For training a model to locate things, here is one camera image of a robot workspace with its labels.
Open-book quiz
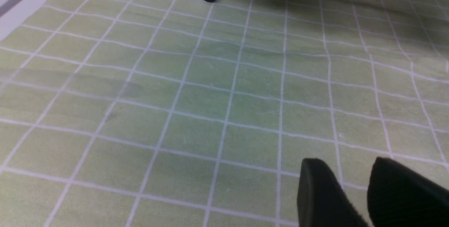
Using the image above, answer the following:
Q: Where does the green checkered tablecloth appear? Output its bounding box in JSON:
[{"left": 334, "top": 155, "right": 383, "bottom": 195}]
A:
[{"left": 0, "top": 0, "right": 448, "bottom": 227}]

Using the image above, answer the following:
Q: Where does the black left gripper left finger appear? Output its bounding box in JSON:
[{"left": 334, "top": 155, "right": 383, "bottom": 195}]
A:
[{"left": 297, "top": 158, "right": 369, "bottom": 227}]

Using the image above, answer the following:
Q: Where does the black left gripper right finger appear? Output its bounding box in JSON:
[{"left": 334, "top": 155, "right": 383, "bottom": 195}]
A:
[{"left": 367, "top": 157, "right": 449, "bottom": 227}]

